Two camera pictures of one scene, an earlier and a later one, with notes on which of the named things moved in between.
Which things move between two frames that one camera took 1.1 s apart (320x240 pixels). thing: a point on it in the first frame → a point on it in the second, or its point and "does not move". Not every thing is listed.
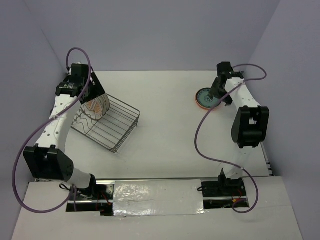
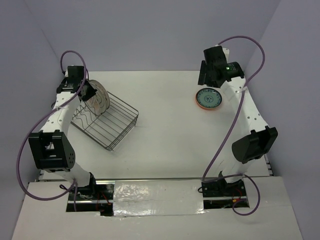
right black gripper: [214, 89] → [205, 69]
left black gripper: [97, 89] → [91, 92]
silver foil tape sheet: [158, 197] does not move
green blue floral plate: [204, 100] does not move
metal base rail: [214, 197] does not move
